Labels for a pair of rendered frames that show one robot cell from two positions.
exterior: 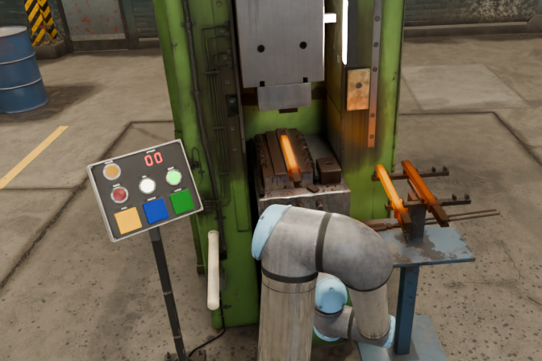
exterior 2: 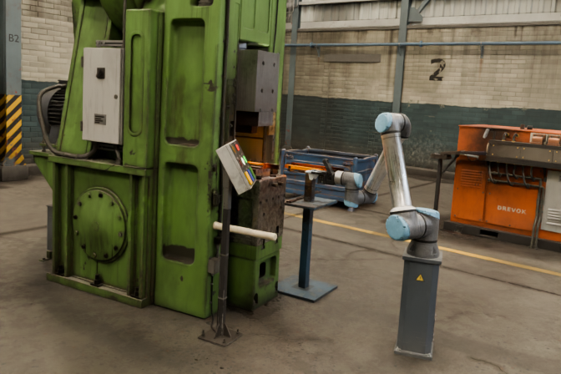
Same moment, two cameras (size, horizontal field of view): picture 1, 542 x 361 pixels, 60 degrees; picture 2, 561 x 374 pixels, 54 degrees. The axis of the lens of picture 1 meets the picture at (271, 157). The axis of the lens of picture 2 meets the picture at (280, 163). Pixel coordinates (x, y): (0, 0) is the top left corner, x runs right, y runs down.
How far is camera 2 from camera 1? 3.08 m
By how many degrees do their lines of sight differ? 59
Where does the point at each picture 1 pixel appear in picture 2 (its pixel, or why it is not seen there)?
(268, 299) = (395, 140)
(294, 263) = (399, 126)
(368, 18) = not seen: hidden behind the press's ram
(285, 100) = (265, 120)
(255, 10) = (261, 70)
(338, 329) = (361, 197)
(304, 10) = (274, 73)
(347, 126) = (265, 145)
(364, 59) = not seen: hidden behind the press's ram
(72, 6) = not seen: outside the picture
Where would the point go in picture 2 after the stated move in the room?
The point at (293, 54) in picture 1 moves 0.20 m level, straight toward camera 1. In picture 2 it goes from (270, 95) to (294, 97)
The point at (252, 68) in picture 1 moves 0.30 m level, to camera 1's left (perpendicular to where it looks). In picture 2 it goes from (258, 101) to (230, 100)
